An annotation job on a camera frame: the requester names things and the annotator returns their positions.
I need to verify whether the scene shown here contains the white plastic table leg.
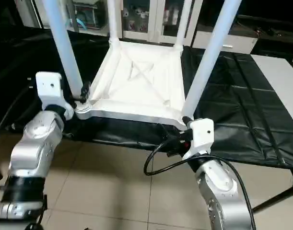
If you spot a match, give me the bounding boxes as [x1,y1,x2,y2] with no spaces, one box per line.
[181,0,243,124]
[42,0,85,100]
[106,0,122,47]
[174,0,193,51]

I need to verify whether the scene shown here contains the white plastic table top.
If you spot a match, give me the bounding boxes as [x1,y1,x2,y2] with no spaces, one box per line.
[73,39,191,130]

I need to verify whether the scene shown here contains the black table mat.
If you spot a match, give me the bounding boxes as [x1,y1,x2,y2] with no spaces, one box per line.
[0,22,293,169]

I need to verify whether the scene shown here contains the blue plastic stool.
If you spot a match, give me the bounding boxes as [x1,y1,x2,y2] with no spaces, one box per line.
[75,13,90,30]

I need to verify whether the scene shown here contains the white drawer unit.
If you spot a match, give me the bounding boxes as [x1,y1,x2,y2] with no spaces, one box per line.
[191,31,258,55]

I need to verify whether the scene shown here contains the white glass door cabinet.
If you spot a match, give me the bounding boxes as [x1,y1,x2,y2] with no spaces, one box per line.
[102,0,205,46]

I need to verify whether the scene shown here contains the white flat board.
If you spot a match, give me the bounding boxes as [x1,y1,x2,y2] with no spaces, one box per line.
[251,53,293,112]

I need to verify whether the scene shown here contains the black metal table leg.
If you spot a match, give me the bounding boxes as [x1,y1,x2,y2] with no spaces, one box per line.
[251,184,293,214]

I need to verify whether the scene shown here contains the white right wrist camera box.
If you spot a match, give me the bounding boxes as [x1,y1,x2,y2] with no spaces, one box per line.
[187,118,215,155]

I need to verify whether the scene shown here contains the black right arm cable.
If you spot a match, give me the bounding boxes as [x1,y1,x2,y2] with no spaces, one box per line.
[143,138,256,227]

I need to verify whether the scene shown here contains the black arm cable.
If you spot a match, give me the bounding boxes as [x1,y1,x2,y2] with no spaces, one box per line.
[0,85,33,145]
[143,138,256,227]

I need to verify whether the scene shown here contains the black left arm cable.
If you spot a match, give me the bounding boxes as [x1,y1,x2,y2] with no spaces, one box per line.
[0,85,33,145]

